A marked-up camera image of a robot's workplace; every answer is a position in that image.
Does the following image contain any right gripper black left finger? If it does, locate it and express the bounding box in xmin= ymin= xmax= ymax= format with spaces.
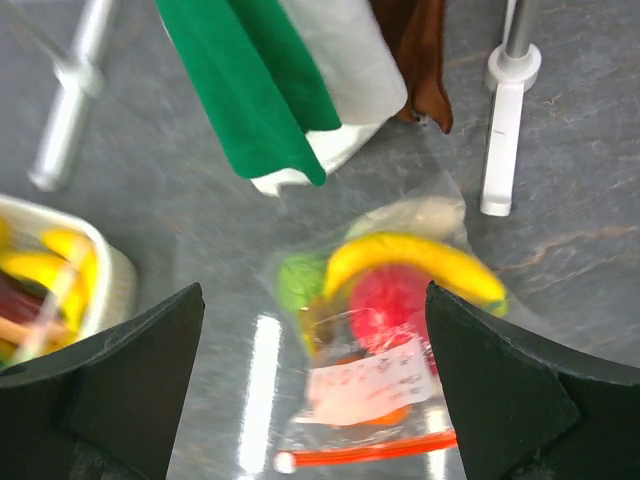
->
xmin=1 ymin=283 xmax=205 ymax=479

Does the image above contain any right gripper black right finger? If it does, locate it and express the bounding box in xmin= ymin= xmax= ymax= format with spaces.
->
xmin=426 ymin=283 xmax=639 ymax=479

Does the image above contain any clear zip top bag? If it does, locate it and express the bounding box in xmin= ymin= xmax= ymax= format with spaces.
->
xmin=265 ymin=173 xmax=509 ymax=474

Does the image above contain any yellow toy banana bunch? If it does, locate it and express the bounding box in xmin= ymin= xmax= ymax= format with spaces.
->
xmin=322 ymin=231 xmax=509 ymax=317

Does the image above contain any red toy apple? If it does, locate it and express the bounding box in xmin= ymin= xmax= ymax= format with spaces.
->
xmin=349 ymin=264 xmax=431 ymax=354

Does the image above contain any green toy cabbage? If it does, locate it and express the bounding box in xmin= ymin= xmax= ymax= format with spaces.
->
xmin=277 ymin=253 xmax=327 ymax=313

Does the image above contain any white plastic food basket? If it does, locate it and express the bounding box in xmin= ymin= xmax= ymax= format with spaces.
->
xmin=1 ymin=195 xmax=137 ymax=342

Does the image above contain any brown toy food piece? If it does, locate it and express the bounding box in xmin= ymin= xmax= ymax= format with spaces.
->
xmin=1 ymin=273 xmax=47 ymax=345

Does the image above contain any clothes rack left pole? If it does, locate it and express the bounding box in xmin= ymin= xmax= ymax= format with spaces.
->
xmin=1 ymin=0 xmax=119 ymax=192

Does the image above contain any clothes rack pole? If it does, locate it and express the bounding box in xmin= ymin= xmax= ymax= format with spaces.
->
xmin=1 ymin=0 xmax=119 ymax=192
xmin=480 ymin=0 xmax=542 ymax=217

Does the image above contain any clothes rack right pole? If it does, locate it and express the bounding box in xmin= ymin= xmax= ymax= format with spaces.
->
xmin=480 ymin=0 xmax=542 ymax=217

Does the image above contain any green T-shirt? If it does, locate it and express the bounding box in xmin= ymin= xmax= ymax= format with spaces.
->
xmin=156 ymin=1 xmax=342 ymax=186

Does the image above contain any white cloth garment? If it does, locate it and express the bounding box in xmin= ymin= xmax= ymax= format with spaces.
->
xmin=236 ymin=1 xmax=407 ymax=196

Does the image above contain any brown cloth garment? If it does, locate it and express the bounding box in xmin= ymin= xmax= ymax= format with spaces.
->
xmin=370 ymin=0 xmax=454 ymax=134

